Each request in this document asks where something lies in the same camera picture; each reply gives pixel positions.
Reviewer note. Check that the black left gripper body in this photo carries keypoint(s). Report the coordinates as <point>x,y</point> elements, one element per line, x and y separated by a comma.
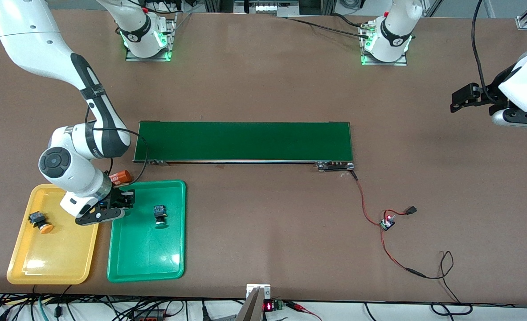
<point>490,92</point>

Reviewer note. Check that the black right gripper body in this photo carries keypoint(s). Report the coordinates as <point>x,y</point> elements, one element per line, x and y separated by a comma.
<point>116,194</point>

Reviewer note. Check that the orange cylinder white 4680 print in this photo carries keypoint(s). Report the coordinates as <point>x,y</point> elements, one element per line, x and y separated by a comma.
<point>121,177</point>

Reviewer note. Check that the green mushroom push button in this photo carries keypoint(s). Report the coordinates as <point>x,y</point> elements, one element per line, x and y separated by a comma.
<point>159,215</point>

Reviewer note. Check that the yellow mushroom push button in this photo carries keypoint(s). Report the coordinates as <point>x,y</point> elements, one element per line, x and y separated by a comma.
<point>40,223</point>

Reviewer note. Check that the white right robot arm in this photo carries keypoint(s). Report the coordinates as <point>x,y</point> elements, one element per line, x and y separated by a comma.
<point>67,160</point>

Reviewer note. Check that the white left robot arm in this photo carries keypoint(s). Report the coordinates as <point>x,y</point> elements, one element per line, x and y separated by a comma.
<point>392,40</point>

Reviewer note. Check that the green plastic tray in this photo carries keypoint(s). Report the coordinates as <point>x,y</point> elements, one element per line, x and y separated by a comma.
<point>147,249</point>

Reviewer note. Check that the yellow plastic tray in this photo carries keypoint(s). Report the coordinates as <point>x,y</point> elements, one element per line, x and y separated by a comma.
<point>54,254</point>

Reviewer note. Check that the black power strip red switches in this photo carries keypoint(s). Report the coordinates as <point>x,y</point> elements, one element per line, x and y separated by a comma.
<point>149,315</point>

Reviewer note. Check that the red lead with black plug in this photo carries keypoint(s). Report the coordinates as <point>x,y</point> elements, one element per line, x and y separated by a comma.
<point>411,210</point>

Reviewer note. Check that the green conveyor belt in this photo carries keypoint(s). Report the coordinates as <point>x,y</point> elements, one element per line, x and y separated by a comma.
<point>245,140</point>

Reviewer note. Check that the small controller circuit board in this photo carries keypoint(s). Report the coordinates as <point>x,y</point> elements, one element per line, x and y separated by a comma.
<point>387,223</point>

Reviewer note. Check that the module with red digits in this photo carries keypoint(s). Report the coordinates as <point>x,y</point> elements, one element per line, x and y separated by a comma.
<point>272,306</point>

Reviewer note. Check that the red black clip lead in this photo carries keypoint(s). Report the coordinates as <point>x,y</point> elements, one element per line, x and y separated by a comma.
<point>301,307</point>

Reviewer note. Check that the white light unit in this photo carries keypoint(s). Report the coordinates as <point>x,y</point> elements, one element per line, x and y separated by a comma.
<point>265,7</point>

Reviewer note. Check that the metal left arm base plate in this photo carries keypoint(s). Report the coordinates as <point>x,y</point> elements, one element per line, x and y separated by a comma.
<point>401,63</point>

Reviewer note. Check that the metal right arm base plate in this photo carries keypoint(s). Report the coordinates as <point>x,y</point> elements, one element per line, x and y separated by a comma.
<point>132,58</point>

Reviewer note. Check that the grey metal camera bracket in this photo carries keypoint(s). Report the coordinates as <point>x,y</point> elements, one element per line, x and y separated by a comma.
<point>252,307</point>

